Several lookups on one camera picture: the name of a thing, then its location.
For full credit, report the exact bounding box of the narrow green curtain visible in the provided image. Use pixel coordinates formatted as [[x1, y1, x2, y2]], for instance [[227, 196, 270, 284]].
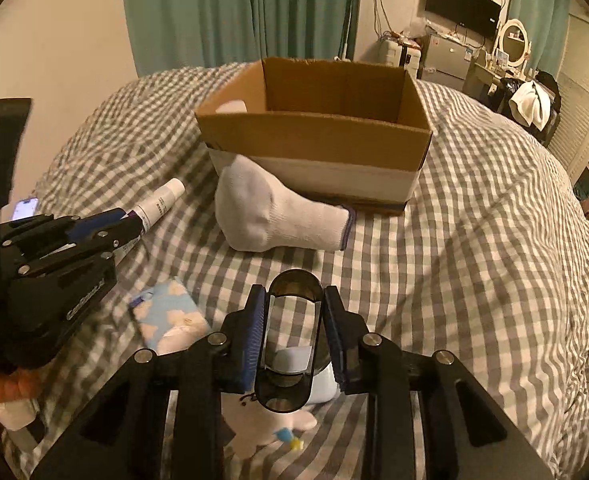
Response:
[[505, 0, 576, 67]]

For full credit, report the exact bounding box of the dark transparent oval container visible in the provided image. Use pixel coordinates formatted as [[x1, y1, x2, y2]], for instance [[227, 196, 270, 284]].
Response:
[[252, 269, 325, 414]]

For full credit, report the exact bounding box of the white tube with purple band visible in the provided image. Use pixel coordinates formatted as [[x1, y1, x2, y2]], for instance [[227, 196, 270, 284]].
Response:
[[114, 178, 186, 265]]

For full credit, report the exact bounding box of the black chair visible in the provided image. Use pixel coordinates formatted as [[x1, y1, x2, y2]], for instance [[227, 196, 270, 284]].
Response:
[[503, 70, 563, 147]]

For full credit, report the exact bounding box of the cardboard box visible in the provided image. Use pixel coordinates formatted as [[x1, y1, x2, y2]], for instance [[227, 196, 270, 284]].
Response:
[[194, 56, 434, 217]]

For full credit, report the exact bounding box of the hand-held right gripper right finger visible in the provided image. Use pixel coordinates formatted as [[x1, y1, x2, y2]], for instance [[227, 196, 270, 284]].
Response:
[[323, 285, 558, 480]]

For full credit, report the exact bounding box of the smartphone with lit screen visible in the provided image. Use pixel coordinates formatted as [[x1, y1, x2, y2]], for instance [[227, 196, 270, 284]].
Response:
[[11, 197, 40, 222]]

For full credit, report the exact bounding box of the white oval vanity mirror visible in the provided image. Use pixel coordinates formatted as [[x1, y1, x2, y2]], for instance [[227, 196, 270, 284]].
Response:
[[493, 18, 533, 69]]

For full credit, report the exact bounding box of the blue cloud print tissue packet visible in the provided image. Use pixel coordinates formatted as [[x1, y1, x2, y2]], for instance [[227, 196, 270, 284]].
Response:
[[128, 276, 213, 356]]

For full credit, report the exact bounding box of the person's left hand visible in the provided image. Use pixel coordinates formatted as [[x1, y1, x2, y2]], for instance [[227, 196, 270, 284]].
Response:
[[0, 365, 44, 405]]

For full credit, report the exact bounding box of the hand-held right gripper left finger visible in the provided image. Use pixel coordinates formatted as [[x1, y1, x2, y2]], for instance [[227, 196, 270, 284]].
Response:
[[31, 284, 270, 480]]

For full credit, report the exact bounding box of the white louvred wardrobe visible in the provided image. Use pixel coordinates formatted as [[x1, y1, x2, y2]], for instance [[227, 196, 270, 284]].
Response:
[[549, 10, 589, 173]]

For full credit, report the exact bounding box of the grey white checkered blanket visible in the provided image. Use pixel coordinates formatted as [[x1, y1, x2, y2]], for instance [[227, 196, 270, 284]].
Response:
[[0, 61, 589, 480]]

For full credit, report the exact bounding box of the white sock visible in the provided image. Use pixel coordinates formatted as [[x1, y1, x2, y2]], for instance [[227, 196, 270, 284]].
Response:
[[215, 153, 357, 253]]

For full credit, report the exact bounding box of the dressing table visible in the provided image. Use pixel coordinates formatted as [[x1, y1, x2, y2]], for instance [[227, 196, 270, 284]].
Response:
[[463, 50, 512, 108]]

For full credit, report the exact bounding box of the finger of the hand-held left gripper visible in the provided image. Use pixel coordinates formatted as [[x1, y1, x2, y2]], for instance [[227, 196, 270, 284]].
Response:
[[0, 208, 128, 248], [14, 217, 144, 281]]

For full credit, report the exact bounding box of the silver mini fridge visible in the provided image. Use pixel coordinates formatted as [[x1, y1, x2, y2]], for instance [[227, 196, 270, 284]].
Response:
[[421, 33, 476, 92]]

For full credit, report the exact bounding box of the white towel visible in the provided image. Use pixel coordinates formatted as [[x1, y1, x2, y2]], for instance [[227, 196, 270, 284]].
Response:
[[507, 80, 551, 129]]

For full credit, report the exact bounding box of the black wall television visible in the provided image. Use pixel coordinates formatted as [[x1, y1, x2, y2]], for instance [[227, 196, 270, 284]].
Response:
[[423, 0, 503, 39]]

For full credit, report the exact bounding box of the white plush toy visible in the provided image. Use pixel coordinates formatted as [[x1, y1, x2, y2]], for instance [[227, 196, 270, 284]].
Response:
[[221, 360, 339, 461]]

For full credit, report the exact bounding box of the white appliance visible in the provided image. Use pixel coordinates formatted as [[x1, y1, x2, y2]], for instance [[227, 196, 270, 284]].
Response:
[[377, 38, 423, 79]]

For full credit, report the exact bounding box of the wide green curtain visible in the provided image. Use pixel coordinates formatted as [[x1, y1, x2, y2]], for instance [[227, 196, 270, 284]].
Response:
[[120, 0, 364, 77]]

